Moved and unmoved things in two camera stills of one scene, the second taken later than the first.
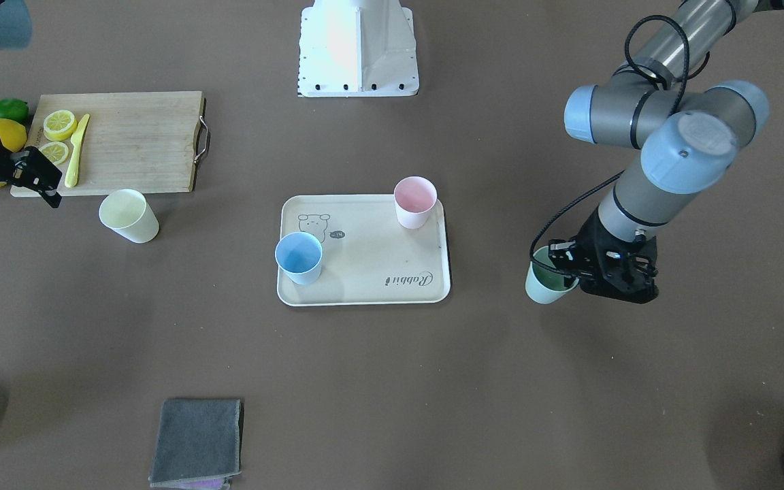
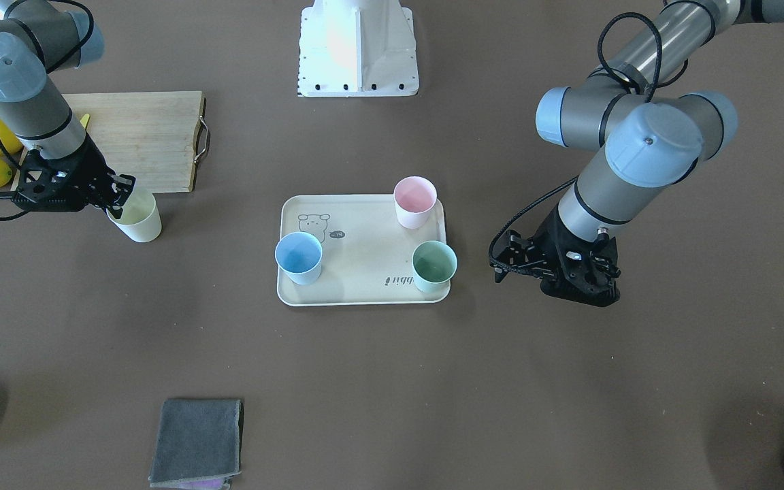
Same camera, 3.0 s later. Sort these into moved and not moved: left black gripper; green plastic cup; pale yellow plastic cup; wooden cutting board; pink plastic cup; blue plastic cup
Moved: green plastic cup; left black gripper
Not moved: pale yellow plastic cup; pink plastic cup; blue plastic cup; wooden cutting board
